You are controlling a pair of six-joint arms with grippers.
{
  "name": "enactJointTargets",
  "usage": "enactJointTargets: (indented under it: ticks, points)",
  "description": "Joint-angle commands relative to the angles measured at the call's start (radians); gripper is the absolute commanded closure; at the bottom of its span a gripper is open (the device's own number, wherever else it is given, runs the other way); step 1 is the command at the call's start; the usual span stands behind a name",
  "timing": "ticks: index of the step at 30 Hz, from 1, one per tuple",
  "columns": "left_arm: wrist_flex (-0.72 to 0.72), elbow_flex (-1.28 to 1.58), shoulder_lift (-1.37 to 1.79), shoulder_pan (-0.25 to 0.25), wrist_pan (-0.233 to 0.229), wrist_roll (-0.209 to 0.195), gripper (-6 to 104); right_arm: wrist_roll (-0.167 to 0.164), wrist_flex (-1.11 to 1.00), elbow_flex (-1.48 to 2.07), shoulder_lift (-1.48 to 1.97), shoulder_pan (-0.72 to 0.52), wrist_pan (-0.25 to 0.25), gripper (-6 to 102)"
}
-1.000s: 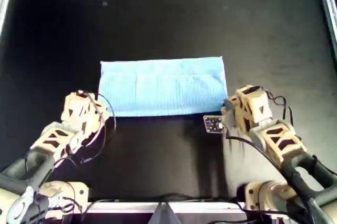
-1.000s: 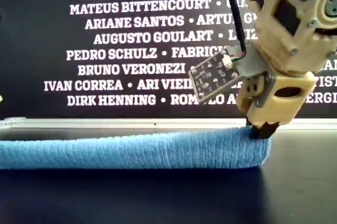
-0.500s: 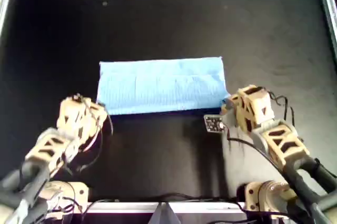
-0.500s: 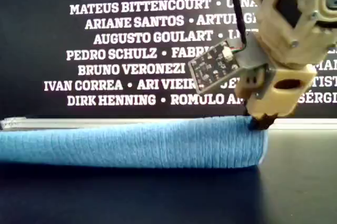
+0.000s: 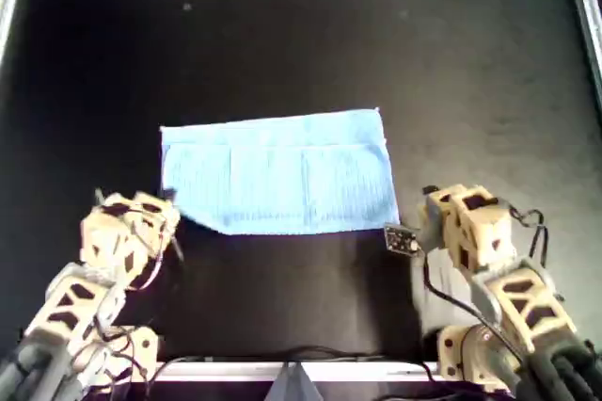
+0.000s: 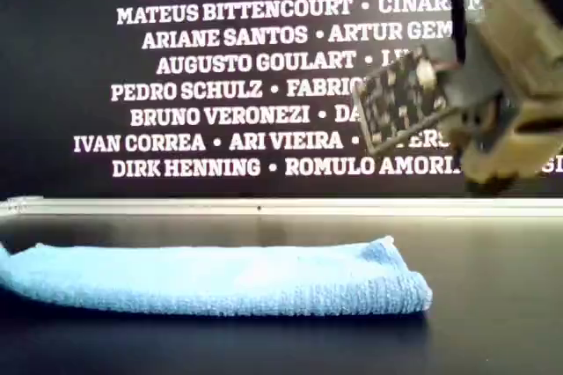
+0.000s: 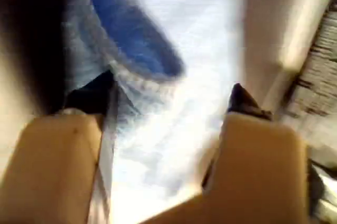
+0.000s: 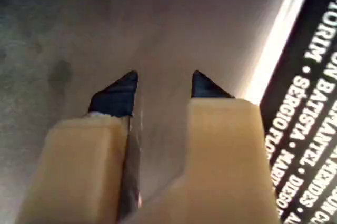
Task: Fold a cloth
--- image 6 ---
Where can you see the light blue microfibre cloth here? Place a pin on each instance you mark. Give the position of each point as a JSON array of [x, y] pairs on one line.
[[220, 278]]

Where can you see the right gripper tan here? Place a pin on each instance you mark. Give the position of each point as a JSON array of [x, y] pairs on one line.
[[514, 146]]

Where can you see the right wrist camera circuit board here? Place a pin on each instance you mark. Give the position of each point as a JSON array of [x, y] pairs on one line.
[[396, 102]]

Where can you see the black banner with white names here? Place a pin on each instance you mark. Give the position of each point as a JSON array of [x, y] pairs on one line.
[[198, 62]]

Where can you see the aluminium table frame rail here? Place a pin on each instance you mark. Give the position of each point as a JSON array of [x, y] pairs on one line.
[[246, 207], [22, 203]]

